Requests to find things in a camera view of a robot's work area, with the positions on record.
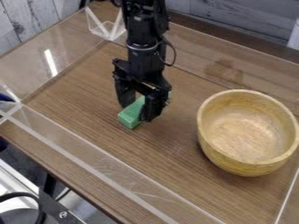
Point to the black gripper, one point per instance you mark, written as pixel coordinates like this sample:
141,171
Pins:
138,74

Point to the green rectangular block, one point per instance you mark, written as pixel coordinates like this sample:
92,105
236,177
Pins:
129,115

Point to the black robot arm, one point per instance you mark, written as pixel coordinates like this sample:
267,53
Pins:
146,21

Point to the brown wooden bowl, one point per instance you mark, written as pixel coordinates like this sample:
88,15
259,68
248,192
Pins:
247,131

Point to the clear acrylic tray walls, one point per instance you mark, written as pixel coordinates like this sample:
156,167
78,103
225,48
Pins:
145,175

